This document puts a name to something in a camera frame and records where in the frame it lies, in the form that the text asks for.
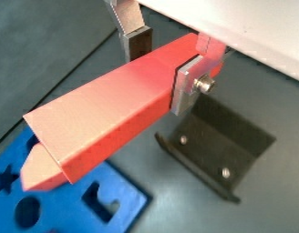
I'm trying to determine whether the blue shape sorter board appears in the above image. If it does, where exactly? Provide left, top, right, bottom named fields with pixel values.
left=0, top=128, right=150, bottom=233

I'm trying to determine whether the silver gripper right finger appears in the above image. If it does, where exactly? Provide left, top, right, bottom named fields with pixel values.
left=169, top=33, right=225, bottom=116

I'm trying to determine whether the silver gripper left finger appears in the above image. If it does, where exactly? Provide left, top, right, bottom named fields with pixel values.
left=102, top=0, right=153, bottom=62

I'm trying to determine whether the red rectangular block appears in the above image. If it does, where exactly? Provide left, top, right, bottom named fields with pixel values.
left=23, top=34, right=197, bottom=183

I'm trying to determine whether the red pentagon block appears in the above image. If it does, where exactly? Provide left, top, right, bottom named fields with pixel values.
left=19, top=143, right=67, bottom=191

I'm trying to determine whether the black curved fixture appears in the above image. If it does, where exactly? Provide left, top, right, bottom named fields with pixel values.
left=156, top=95, right=275, bottom=203

